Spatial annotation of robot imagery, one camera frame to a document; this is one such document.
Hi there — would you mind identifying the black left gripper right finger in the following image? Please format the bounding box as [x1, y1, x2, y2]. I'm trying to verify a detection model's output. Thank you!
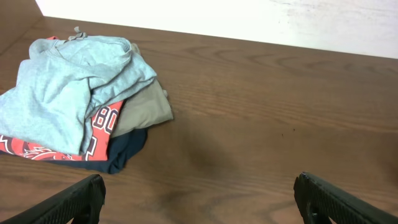
[294, 172, 397, 224]

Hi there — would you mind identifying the red printed t-shirt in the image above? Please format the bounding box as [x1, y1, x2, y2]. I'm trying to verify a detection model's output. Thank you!
[0, 35, 124, 162]

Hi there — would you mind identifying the light blue t-shirt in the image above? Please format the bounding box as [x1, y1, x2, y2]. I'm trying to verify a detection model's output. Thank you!
[1, 33, 156, 154]

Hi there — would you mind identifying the khaki folded garment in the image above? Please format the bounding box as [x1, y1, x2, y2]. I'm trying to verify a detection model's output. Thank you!
[110, 42, 174, 139]

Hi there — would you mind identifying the navy folded garment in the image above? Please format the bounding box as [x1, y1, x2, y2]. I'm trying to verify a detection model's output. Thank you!
[1, 129, 147, 174]

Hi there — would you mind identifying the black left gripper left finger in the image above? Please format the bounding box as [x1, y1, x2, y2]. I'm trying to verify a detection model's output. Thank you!
[1, 174, 106, 224]

